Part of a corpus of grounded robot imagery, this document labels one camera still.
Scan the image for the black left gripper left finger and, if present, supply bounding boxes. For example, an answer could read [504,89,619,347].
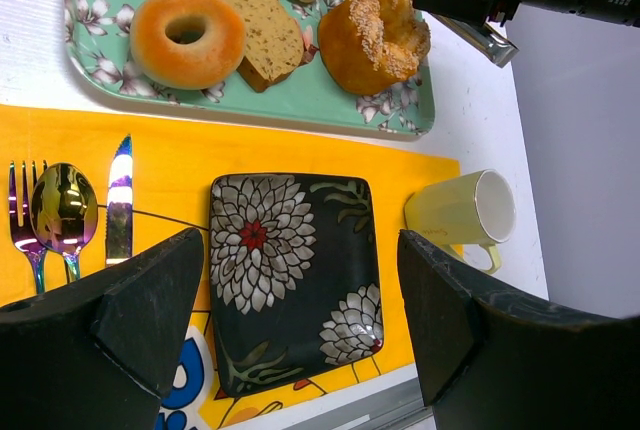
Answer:
[1,228,204,429]

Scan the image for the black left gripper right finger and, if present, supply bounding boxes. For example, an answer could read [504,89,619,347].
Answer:
[397,230,639,429]

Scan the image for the brown bread slice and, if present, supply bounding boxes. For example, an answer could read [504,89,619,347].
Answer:
[224,0,304,93]

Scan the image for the iridescent fork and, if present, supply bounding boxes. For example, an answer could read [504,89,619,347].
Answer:
[8,161,47,294]

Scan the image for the pale yellow mug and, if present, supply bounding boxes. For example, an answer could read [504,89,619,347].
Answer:
[404,170,516,275]

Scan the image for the iridescent spoon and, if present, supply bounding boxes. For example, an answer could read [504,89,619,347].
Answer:
[31,163,98,282]

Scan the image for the iridescent knife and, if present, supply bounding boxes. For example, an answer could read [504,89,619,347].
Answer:
[105,135,133,267]

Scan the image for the black floral square plate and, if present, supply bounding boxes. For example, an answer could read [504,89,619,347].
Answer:
[209,173,384,397]

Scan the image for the sugar-topped bundt cake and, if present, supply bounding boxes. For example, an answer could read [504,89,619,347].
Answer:
[317,0,431,96]

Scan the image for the orange donut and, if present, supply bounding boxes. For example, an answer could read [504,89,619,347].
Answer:
[130,0,246,90]

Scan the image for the green floral tray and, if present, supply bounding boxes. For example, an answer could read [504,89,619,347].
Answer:
[64,0,435,139]

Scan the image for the aluminium table frame rail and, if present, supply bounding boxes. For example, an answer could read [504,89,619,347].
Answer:
[266,365,436,429]

